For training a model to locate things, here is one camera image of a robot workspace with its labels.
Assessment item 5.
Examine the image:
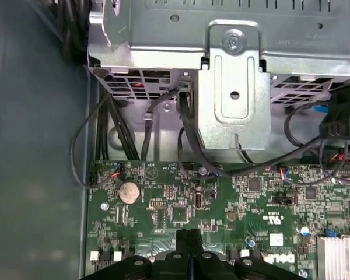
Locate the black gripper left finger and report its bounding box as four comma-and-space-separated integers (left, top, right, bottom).
83, 229, 191, 280

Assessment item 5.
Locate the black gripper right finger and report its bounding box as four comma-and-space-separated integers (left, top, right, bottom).
189, 229, 296, 280

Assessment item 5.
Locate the green motherboard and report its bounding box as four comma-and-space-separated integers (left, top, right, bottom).
86, 159, 350, 280

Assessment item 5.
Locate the round coin battery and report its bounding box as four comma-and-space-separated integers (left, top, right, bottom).
118, 181, 142, 205

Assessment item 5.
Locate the silver chipset heatsink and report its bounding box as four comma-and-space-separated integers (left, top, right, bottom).
316, 236, 350, 280

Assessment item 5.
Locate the black PC case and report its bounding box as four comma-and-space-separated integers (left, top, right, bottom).
0, 0, 350, 280

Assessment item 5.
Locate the black power connector block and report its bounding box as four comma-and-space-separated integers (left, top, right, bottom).
319, 78, 350, 141

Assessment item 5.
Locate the metal drive cage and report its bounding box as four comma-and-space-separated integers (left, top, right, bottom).
87, 0, 350, 152

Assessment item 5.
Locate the small wire connector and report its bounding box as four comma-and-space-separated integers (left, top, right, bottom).
109, 163, 126, 179

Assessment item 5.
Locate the long thin black cable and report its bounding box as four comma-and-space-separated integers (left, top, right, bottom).
177, 127, 350, 179

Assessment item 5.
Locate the black cable with tie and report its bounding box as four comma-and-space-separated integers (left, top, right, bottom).
140, 86, 177, 162

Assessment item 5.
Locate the flat black cable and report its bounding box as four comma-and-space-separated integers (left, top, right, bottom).
177, 84, 222, 170

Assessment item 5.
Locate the thin black wire loop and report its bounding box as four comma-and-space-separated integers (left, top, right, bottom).
69, 93, 126, 188

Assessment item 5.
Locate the black cable loop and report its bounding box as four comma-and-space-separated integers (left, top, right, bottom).
283, 100, 335, 148

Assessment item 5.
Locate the thick black cable bundle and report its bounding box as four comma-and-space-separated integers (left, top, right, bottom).
55, 0, 92, 67

